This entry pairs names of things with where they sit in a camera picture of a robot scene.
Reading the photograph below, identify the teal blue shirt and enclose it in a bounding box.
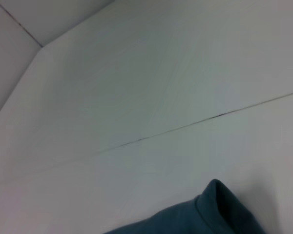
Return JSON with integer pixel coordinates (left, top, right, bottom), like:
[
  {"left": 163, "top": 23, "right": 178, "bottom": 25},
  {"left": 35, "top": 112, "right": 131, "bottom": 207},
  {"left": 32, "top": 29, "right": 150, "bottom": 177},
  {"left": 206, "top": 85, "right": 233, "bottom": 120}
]
[{"left": 103, "top": 179, "right": 268, "bottom": 234}]

